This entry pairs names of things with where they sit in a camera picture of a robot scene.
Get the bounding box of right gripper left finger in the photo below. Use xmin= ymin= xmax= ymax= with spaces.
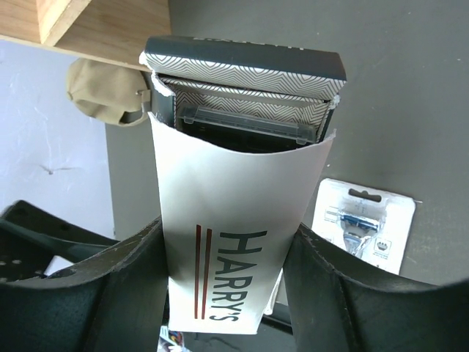
xmin=1 ymin=219 xmax=168 ymax=351

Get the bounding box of beige cap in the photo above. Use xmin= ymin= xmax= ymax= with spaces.
xmin=65 ymin=58 xmax=151 ymax=127

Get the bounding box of right blue razor blister pack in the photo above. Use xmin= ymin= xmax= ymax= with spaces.
xmin=311 ymin=178 xmax=416 ymax=275

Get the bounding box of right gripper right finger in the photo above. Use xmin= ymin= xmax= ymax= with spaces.
xmin=284 ymin=224 xmax=468 ymax=351

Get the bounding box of wooden two-tier shelf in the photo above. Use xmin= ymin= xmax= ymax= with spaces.
xmin=1 ymin=0 xmax=171 ymax=70

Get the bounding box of white Harry's box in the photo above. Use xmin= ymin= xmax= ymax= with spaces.
xmin=139 ymin=35 xmax=347 ymax=334

